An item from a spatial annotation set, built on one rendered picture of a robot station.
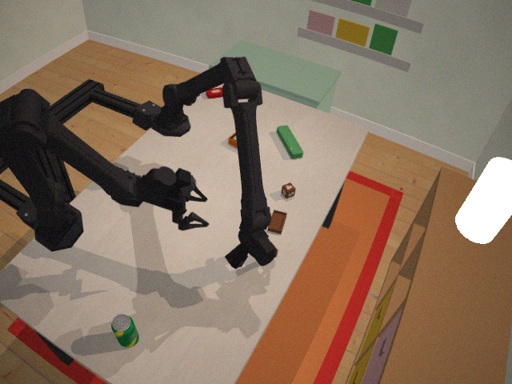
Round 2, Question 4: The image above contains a brown wooden tray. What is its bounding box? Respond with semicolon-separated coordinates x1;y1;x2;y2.
268;210;287;234

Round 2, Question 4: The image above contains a green soda can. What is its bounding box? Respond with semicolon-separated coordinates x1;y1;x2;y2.
111;314;139;348

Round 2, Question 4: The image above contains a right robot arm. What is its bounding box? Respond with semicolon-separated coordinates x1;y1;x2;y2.
0;89;196;246

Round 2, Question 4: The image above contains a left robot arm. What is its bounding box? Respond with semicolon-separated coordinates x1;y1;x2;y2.
154;57;275;269

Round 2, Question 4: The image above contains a green rectangular block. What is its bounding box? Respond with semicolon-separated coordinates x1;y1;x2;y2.
277;126;303;159

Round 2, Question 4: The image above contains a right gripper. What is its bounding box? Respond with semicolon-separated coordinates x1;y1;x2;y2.
158;187;209;230

